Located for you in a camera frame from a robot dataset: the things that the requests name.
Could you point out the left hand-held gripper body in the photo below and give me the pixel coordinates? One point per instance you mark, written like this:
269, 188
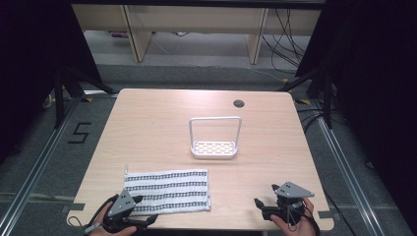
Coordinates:
122, 204

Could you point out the dark curtain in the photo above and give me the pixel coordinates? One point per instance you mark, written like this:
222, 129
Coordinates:
377, 82
32, 65

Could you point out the black metal stand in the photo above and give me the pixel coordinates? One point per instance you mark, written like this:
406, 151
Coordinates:
327, 98
59, 98

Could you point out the person's right hand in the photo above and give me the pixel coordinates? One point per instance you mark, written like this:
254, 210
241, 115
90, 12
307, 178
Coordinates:
303, 226

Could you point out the white striped cloth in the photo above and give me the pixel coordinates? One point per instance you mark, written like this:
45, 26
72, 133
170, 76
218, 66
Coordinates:
170, 190

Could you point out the beige wooden desk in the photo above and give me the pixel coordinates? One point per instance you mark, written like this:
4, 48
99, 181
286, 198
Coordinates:
141, 39

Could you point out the person's left hand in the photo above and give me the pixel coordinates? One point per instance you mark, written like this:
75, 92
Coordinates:
108, 229

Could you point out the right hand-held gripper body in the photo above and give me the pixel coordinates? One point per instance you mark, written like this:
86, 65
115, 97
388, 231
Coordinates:
290, 196

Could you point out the aluminium floor rail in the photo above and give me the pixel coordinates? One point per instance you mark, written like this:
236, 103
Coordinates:
36, 170
347, 177

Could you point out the grey tape strip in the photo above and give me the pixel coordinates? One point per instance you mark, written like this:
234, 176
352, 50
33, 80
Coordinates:
325, 214
73, 207

